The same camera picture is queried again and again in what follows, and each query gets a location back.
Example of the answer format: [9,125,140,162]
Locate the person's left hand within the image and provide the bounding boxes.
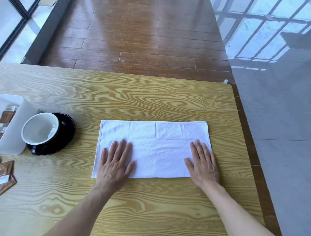
[96,139,136,189]

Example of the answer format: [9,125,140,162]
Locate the person's right hand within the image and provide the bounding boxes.
[184,140,220,190]

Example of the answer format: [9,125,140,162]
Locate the white towel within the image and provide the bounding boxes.
[91,120,212,179]

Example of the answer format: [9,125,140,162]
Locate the person's left forearm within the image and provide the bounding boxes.
[43,181,125,236]

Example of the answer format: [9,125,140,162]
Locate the person's right forearm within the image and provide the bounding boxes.
[201,183,275,236]

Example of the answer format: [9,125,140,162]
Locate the black saucer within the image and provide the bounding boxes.
[26,112,76,156]

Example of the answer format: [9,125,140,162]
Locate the black cup with white inside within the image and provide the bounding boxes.
[21,112,60,156]

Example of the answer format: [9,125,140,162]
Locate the white plastic bin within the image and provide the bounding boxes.
[0,94,43,155]

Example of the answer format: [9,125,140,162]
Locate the brown packet with white label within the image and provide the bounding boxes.
[0,160,17,195]

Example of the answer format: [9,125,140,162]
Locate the brown packets in bin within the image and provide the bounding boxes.
[0,105,19,140]

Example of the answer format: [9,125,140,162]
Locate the dark window frame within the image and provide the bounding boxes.
[0,0,71,65]

